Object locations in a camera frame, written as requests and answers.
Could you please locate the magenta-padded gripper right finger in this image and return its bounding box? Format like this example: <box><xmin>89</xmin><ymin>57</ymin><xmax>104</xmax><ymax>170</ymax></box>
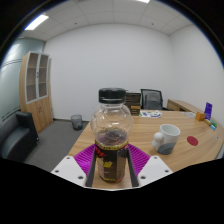
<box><xmin>126</xmin><ymin>143</ymin><xmax>174</xmax><ymax>188</ymax></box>

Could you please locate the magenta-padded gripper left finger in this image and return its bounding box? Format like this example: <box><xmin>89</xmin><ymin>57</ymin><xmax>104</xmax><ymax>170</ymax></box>
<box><xmin>50</xmin><ymin>143</ymin><xmax>98</xmax><ymax>188</ymax></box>

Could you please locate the clear black-capped drink bottle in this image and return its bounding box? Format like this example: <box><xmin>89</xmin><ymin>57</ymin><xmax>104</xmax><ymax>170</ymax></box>
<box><xmin>90</xmin><ymin>87</ymin><xmax>134</xmax><ymax>184</ymax></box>

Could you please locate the white and grey mug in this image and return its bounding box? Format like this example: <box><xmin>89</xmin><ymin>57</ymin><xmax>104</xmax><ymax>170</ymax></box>
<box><xmin>151</xmin><ymin>123</ymin><xmax>182</xmax><ymax>155</ymax></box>

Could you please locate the grey mesh waste bin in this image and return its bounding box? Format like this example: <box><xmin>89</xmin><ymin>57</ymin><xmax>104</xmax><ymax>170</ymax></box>
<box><xmin>70</xmin><ymin>114</ymin><xmax>83</xmax><ymax>131</ymax></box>

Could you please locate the flat round red coaster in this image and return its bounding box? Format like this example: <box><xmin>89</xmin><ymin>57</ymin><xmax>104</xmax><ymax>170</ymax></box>
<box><xmin>186</xmin><ymin>135</ymin><xmax>199</xmax><ymax>147</ymax></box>

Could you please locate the white green purple leaflet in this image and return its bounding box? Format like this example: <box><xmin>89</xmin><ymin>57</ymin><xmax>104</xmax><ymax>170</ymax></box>
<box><xmin>138</xmin><ymin>109</ymin><xmax>163</xmax><ymax>119</ymax></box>

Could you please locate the black leather sofa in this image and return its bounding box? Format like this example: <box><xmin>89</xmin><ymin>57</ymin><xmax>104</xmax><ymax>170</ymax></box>
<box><xmin>0</xmin><ymin>111</ymin><xmax>40</xmax><ymax>163</ymax></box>

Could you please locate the wooden shelf cabinet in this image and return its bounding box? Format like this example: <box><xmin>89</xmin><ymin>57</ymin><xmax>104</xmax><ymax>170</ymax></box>
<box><xmin>18</xmin><ymin>50</ymin><xmax>54</xmax><ymax>134</ymax></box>

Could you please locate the wooden side desk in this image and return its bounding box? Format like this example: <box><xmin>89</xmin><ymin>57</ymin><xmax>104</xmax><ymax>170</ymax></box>
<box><xmin>166</xmin><ymin>98</ymin><xmax>204</xmax><ymax>114</ymax></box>

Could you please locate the black mesh office chair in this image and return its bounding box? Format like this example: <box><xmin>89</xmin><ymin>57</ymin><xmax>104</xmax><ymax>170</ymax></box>
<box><xmin>140</xmin><ymin>88</ymin><xmax>164</xmax><ymax>111</ymax></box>

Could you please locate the orange-brown box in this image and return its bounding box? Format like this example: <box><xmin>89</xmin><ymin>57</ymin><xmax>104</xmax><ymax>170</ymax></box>
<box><xmin>195</xmin><ymin>111</ymin><xmax>206</xmax><ymax>122</ymax></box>

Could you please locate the wide dark printed box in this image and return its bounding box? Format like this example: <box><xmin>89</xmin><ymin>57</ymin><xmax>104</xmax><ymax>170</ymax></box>
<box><xmin>124</xmin><ymin>92</ymin><xmax>142</xmax><ymax>108</ymax></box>

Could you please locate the upright purple box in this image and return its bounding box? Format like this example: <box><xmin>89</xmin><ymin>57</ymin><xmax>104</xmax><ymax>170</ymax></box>
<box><xmin>204</xmin><ymin>101</ymin><xmax>213</xmax><ymax>121</ymax></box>

